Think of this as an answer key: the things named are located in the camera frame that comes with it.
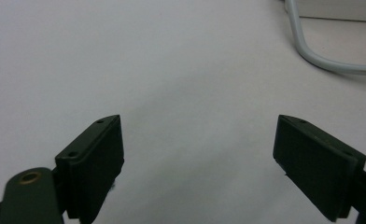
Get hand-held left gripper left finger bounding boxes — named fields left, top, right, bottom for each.
left=54, top=114, right=125, bottom=224

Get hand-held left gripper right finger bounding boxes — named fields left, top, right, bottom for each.
left=272, top=114, right=366, bottom=223

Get grey cable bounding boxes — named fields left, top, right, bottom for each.
left=284, top=0, right=366, bottom=77

